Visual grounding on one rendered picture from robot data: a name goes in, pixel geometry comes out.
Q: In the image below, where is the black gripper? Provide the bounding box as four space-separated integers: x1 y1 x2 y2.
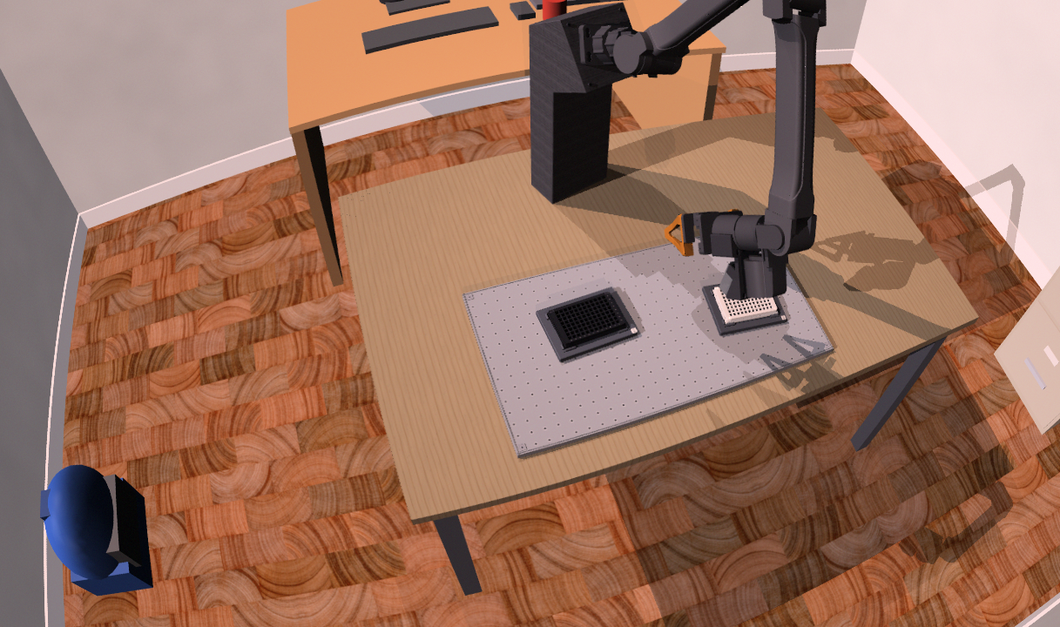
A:
665 209 744 257

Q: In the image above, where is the white well plate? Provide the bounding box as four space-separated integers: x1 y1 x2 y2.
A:
712 287 778 324

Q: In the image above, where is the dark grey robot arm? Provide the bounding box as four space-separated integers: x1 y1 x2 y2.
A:
578 0 827 300

